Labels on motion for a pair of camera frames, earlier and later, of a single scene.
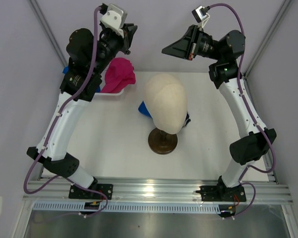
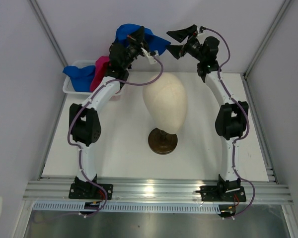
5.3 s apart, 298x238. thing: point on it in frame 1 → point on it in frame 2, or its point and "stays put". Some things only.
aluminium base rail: (181, 191) stays put
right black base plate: (222, 193) stays put
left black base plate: (78, 193) stays put
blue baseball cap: (143, 110) → (155, 43)
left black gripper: (128, 30) → (138, 38)
